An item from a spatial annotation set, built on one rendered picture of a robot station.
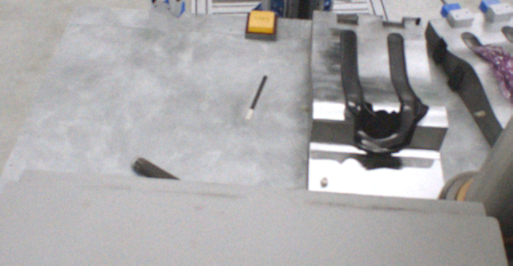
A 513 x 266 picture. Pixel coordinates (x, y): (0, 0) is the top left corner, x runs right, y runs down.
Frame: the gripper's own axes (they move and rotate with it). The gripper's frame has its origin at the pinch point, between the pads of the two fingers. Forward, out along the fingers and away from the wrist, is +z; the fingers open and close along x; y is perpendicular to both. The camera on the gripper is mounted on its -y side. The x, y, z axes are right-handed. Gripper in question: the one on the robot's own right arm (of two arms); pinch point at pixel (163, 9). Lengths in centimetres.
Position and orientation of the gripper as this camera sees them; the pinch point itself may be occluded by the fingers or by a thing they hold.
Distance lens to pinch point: 127.9
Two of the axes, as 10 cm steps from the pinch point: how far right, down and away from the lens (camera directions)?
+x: -8.7, -3.9, 3.0
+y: 4.9, -6.7, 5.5
